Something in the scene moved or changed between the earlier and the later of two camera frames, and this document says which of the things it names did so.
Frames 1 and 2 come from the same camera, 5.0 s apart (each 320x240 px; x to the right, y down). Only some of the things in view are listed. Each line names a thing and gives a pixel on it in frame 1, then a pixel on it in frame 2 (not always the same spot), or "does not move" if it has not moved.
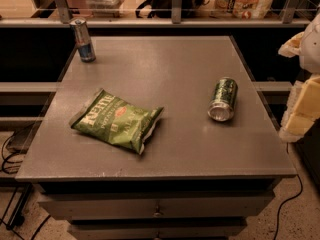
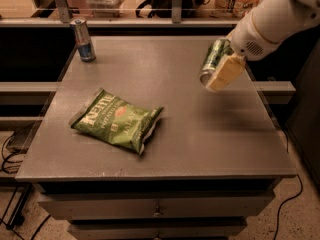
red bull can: [84, 41] does not move
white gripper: [312, 52] → [247, 39]
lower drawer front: [157, 229] does not move
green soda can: [224, 101] → [214, 53]
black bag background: [161, 2] does not move
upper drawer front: [163, 206] does not move
